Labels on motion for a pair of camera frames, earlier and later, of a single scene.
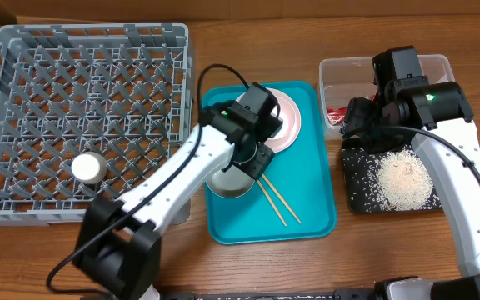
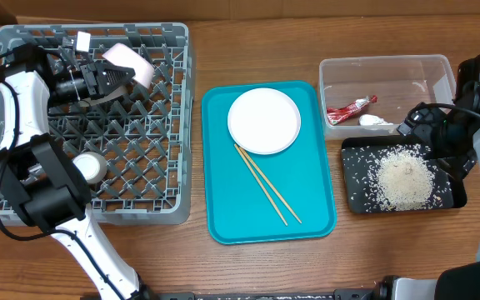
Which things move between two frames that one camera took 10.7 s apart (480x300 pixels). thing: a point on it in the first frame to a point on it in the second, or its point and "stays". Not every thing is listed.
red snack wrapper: x=337 y=116 stays
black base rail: x=349 y=294 stays
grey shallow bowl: x=232 y=183 to x=92 y=101
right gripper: x=357 y=115 to x=413 y=126
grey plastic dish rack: x=53 y=92 stays
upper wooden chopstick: x=281 y=198 stays
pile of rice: x=403 y=181 stays
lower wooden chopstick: x=270 y=200 stays
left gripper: x=259 y=162 to x=108 y=84
